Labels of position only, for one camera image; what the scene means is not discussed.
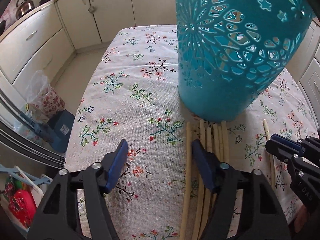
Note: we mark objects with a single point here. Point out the copper kettle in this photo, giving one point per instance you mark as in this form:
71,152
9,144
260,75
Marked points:
23,7

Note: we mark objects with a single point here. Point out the teal perforated basket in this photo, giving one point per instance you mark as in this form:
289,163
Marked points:
230,51

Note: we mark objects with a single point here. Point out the floral tablecloth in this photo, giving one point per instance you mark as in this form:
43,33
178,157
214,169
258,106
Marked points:
133,95

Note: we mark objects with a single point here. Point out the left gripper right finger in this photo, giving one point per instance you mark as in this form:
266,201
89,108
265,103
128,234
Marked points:
246,207

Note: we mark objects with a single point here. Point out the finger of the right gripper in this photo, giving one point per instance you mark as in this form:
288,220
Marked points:
282,152
284,141

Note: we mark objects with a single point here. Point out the white blue shelf rack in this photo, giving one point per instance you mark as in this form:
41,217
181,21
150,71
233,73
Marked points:
22,195

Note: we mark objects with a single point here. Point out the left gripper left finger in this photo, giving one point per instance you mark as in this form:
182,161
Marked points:
57,216

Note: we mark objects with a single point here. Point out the blue dustpan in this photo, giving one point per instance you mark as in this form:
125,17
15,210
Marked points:
56,132

